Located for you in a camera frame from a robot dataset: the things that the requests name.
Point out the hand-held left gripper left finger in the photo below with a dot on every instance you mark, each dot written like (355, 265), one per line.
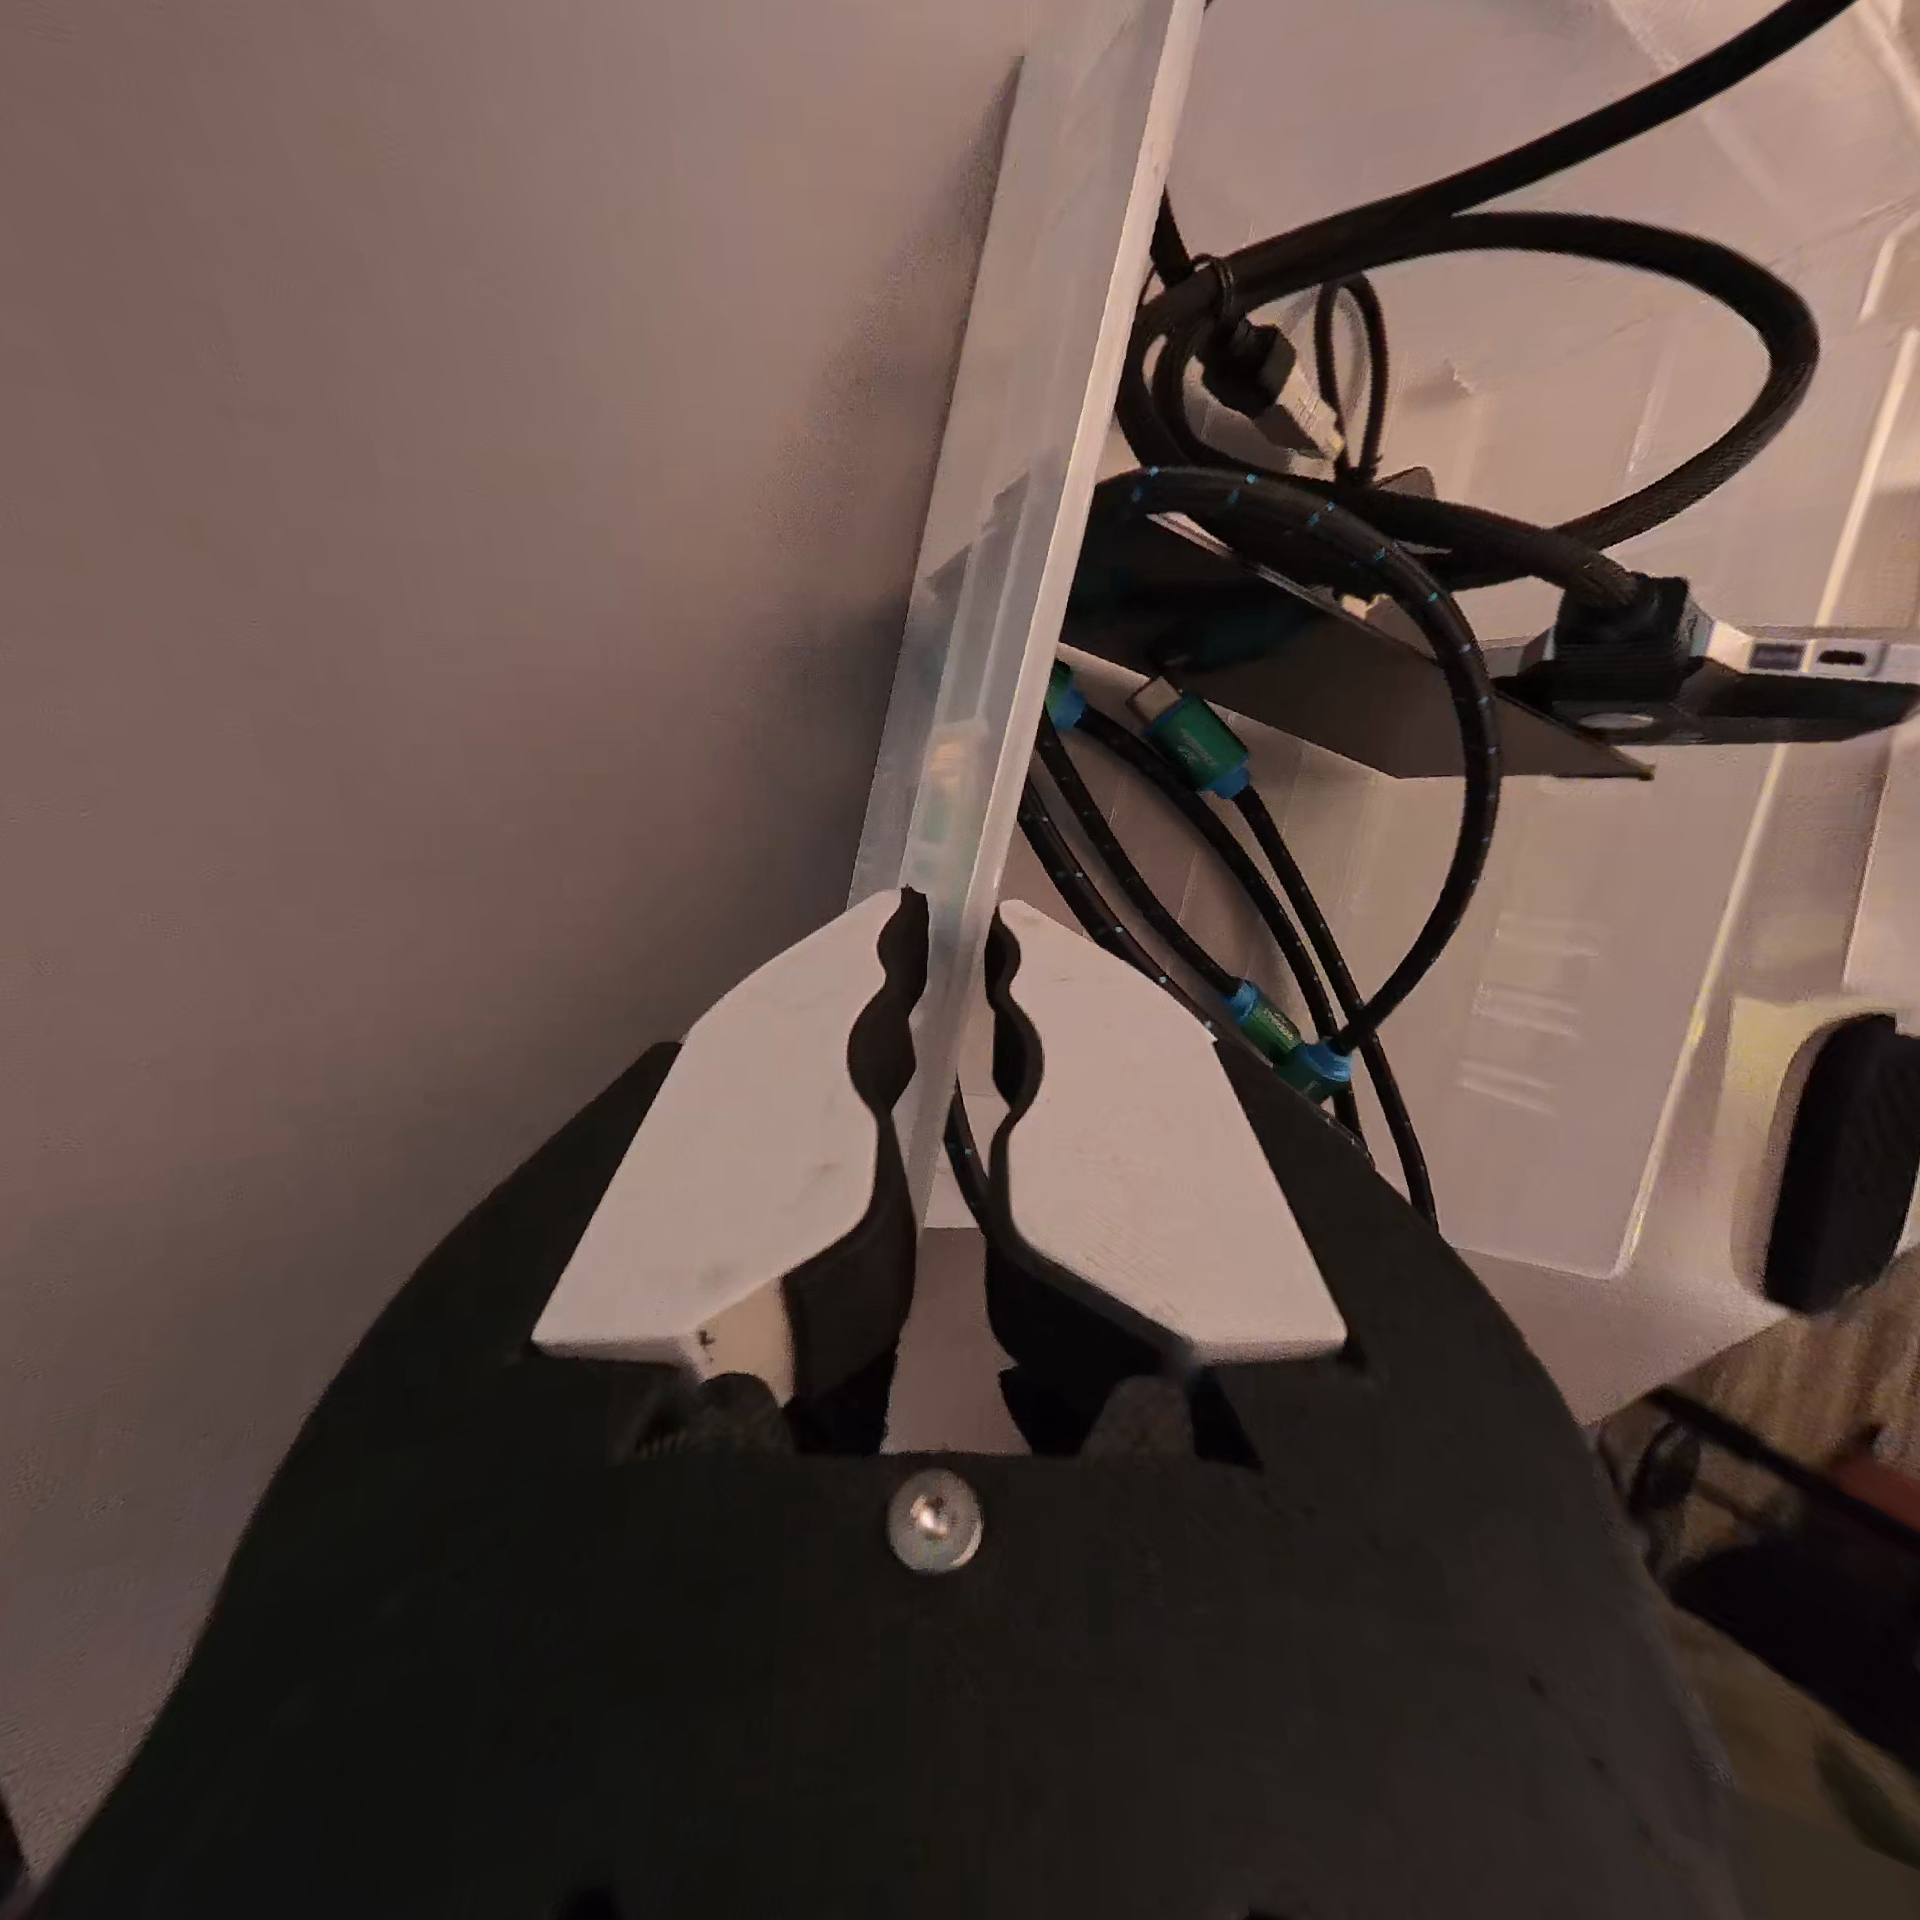
(720, 1170)

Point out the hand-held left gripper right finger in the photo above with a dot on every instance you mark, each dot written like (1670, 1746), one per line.
(1171, 1184)

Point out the silver black hdmi switch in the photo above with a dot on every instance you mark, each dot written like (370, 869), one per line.
(1770, 708)

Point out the clear plastic bin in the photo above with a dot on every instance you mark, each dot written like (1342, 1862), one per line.
(1035, 451)

